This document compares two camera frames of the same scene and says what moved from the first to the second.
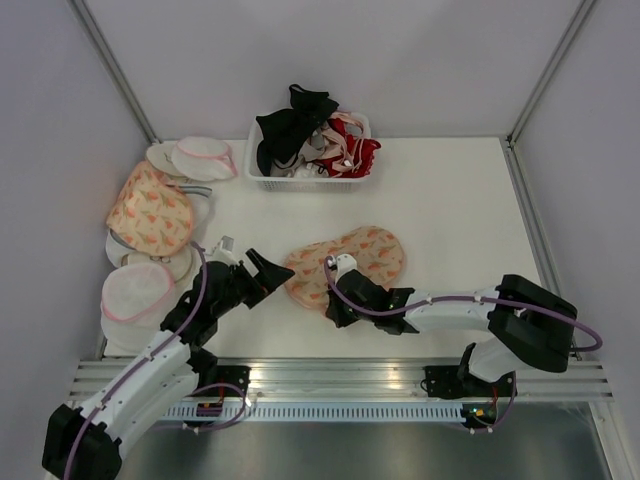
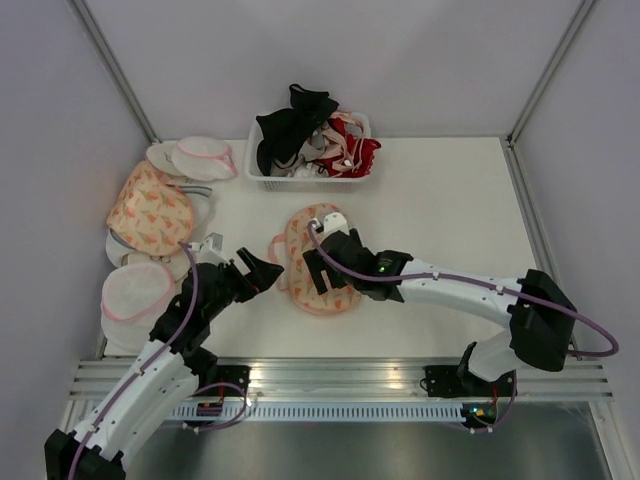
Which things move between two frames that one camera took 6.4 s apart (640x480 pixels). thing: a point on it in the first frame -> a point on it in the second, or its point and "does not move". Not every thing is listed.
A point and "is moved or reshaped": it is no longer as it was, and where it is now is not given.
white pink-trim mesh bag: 203,158 does not move
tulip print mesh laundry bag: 377,252 is moved or reshaped
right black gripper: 334,311 -> 316,265
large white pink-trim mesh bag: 134,301 does not move
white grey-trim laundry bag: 199,199 does not move
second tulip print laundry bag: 148,214 does not move
